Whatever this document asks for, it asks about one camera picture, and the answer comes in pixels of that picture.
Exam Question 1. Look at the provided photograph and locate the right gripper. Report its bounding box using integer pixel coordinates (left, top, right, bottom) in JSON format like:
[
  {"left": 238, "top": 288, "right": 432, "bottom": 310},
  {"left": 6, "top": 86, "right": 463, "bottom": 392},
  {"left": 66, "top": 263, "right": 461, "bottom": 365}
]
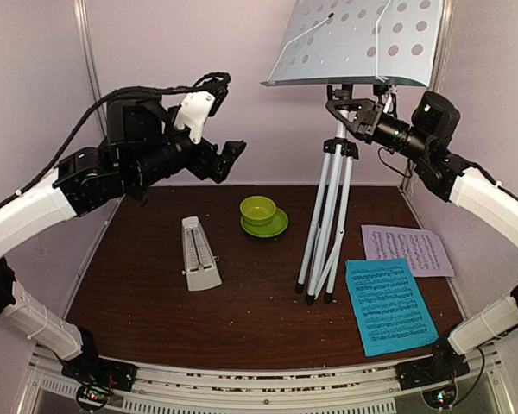
[{"left": 327, "top": 95, "right": 435, "bottom": 160}]

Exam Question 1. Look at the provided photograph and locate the purple sheet music page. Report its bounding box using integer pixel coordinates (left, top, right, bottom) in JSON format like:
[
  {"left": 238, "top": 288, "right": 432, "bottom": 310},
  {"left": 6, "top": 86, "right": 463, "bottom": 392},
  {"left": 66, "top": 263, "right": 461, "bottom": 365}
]
[{"left": 361, "top": 225, "right": 455, "bottom": 278}]

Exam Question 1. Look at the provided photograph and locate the grey metronome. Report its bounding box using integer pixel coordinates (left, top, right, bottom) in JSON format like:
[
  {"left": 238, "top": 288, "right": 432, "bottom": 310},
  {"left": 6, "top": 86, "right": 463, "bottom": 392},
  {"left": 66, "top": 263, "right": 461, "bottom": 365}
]
[{"left": 181, "top": 216, "right": 222, "bottom": 292}]

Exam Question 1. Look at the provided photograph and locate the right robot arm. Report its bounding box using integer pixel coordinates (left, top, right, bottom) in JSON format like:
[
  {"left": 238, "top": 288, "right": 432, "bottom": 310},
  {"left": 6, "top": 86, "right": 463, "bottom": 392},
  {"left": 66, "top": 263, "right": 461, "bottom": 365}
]
[{"left": 326, "top": 91, "right": 518, "bottom": 381}]

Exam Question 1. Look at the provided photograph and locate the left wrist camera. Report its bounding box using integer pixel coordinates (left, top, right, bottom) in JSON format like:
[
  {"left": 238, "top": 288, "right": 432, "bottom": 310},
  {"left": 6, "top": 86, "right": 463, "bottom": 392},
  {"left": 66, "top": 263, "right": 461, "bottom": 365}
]
[{"left": 173, "top": 86, "right": 229, "bottom": 145}]

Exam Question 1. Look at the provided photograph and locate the green plastic bowl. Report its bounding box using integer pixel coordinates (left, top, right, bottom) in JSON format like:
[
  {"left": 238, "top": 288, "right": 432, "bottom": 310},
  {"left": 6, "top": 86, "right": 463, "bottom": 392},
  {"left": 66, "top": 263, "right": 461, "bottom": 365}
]
[{"left": 239, "top": 195, "right": 277, "bottom": 226}]

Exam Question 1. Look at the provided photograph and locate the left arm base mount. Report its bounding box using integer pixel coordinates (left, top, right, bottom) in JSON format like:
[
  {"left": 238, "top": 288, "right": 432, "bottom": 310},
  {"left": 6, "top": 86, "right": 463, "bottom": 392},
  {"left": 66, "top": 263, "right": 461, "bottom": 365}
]
[{"left": 60, "top": 358, "right": 137, "bottom": 413}]

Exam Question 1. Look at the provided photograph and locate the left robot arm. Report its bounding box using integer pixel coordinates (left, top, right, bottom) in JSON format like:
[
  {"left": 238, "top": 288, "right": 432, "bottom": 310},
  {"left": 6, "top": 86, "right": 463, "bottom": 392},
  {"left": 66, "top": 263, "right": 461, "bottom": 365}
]
[{"left": 0, "top": 72, "right": 246, "bottom": 383}]

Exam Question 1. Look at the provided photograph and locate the blue sheet music page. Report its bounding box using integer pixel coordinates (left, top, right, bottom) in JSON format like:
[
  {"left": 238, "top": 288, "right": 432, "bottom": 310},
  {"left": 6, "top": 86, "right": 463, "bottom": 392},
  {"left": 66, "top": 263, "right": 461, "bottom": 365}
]
[{"left": 345, "top": 259, "right": 439, "bottom": 357}]

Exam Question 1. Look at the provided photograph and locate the white music stand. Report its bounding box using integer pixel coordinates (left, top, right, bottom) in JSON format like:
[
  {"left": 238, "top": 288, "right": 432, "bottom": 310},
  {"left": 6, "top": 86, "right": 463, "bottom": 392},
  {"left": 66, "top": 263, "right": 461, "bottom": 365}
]
[{"left": 264, "top": 1, "right": 452, "bottom": 305}]

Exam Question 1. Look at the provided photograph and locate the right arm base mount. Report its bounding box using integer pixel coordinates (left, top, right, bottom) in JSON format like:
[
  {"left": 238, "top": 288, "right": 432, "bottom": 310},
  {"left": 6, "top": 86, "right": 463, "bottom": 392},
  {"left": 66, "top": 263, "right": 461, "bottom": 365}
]
[{"left": 395, "top": 358, "right": 470, "bottom": 411}]

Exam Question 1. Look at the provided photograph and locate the green plastic plate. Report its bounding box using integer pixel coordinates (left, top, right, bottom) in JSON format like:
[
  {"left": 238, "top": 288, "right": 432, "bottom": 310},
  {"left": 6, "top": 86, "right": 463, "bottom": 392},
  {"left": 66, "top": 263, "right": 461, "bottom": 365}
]
[{"left": 240, "top": 208, "right": 289, "bottom": 238}]

